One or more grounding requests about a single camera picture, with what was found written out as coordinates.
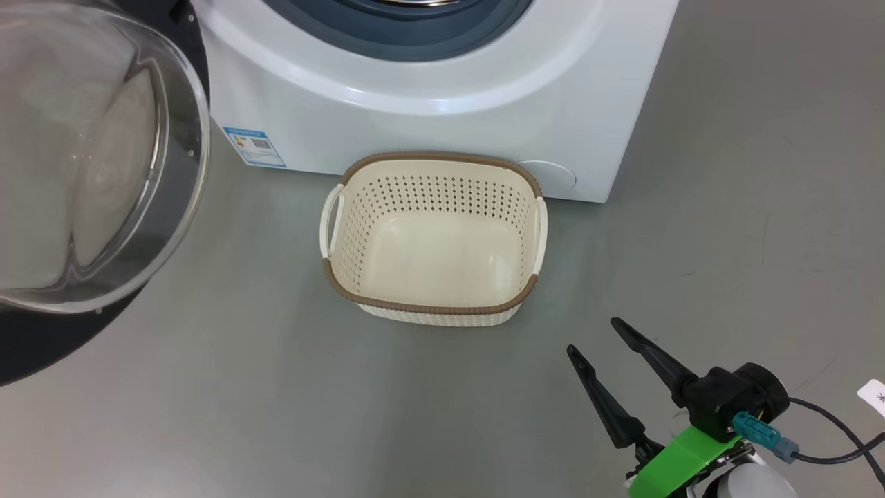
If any round white filter cover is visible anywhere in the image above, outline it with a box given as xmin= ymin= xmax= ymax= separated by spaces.
xmin=515 ymin=160 xmax=577 ymax=191

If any round dark glass washer door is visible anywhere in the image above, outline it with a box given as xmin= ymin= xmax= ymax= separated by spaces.
xmin=0 ymin=0 xmax=212 ymax=387

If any teal cable connector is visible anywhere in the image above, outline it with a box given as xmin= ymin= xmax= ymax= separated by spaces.
xmin=733 ymin=412 xmax=800 ymax=464

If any white paper tag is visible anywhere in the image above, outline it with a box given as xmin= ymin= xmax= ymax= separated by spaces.
xmin=857 ymin=379 xmax=885 ymax=419

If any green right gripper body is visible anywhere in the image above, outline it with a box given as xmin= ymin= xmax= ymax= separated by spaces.
xmin=626 ymin=425 xmax=742 ymax=498

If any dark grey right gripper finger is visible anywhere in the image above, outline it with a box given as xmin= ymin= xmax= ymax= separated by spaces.
xmin=567 ymin=344 xmax=646 ymax=449
xmin=611 ymin=317 xmax=696 ymax=406

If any grey rubber door seal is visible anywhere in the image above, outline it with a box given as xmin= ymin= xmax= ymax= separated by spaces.
xmin=263 ymin=0 xmax=534 ymax=63

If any blue energy label sticker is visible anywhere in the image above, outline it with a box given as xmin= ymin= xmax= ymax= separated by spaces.
xmin=223 ymin=126 xmax=287 ymax=169

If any white front-load washing machine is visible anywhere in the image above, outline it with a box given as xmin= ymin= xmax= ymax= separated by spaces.
xmin=190 ymin=0 xmax=682 ymax=203

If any cream perforated laundry basket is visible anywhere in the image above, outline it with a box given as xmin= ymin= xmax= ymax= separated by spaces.
xmin=319 ymin=151 xmax=549 ymax=327

